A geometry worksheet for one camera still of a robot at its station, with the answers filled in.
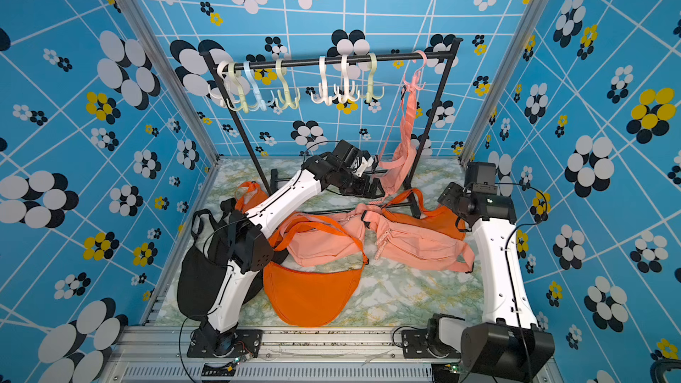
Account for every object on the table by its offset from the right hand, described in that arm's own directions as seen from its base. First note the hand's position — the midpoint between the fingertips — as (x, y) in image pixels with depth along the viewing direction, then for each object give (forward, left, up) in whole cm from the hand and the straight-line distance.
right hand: (459, 199), depth 76 cm
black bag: (-11, +81, -21) cm, 84 cm away
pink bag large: (-4, +12, -18) cm, 23 cm away
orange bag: (+19, +74, -22) cm, 79 cm away
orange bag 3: (+7, -2, -22) cm, 23 cm away
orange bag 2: (-21, +44, -23) cm, 54 cm away
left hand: (+7, +23, -4) cm, 24 cm away
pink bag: (-1, +41, -22) cm, 46 cm away
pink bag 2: (+23, +13, 0) cm, 26 cm away
